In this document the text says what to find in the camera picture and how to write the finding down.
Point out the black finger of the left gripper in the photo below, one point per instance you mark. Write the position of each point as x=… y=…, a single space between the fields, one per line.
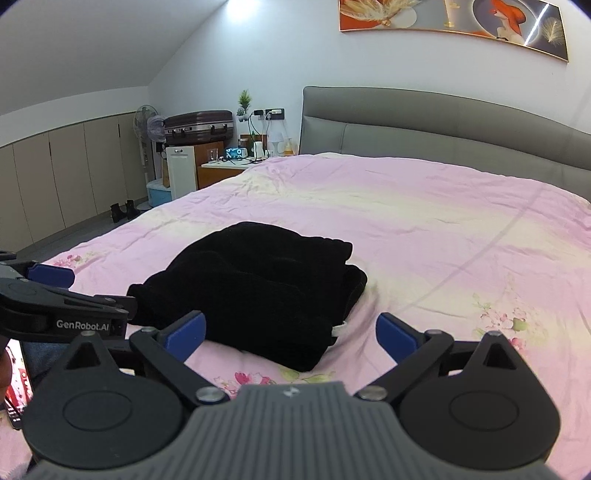
x=13 y=268

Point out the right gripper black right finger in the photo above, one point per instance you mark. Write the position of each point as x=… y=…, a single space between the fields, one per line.
x=432 y=362

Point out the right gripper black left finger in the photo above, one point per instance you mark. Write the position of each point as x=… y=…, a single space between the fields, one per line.
x=146 y=370

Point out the black pants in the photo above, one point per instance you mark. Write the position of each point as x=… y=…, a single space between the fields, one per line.
x=263 y=290

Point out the beige built-in wardrobe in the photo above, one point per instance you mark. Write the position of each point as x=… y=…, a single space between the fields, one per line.
x=55 y=180

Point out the pink floral bed cover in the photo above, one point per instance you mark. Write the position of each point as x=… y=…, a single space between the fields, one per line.
x=443 y=246

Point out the black shoes pair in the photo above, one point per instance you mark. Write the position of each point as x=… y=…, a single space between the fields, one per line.
x=126 y=212

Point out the light blue bin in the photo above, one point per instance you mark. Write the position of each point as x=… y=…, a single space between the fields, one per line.
x=157 y=193

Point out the wooden bedside table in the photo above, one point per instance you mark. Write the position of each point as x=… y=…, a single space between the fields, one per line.
x=210 y=173

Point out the white small cabinet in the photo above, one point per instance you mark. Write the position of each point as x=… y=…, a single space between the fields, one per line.
x=182 y=170

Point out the white standing fan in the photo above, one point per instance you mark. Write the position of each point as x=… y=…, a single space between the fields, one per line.
x=148 y=127

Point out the grey padded headboard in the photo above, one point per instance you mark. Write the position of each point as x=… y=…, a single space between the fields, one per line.
x=385 y=122

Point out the dark suitcase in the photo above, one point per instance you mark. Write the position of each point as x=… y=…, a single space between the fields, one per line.
x=201 y=127

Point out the small green potted plant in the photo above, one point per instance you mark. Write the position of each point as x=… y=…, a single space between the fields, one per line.
x=244 y=102

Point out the wall power socket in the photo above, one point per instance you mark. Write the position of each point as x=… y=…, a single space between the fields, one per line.
x=270 y=114

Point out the framed wall painting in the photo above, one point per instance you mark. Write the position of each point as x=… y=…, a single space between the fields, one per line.
x=535 y=25

